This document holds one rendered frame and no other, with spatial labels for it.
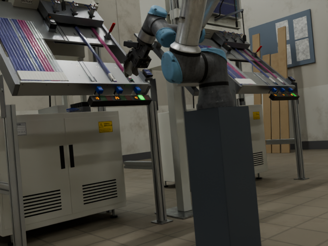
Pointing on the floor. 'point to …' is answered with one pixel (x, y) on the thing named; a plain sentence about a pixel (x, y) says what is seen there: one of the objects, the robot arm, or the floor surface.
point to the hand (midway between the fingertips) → (126, 73)
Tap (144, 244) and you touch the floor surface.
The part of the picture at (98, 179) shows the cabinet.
